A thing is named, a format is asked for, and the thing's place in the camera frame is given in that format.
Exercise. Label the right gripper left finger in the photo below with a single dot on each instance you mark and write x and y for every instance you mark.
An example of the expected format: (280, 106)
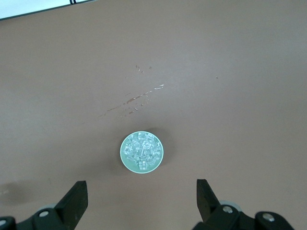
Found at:
(72, 203)

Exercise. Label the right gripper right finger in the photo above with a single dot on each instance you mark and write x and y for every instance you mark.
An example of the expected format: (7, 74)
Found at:
(206, 203)

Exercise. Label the clear ice cube pile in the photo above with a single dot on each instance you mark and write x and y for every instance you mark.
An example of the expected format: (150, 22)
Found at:
(142, 151)

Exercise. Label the green round bowl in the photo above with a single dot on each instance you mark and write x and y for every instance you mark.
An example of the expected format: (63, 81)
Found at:
(127, 163)

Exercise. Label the brown table cover mat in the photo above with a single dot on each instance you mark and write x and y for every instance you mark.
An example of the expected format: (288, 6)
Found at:
(216, 119)

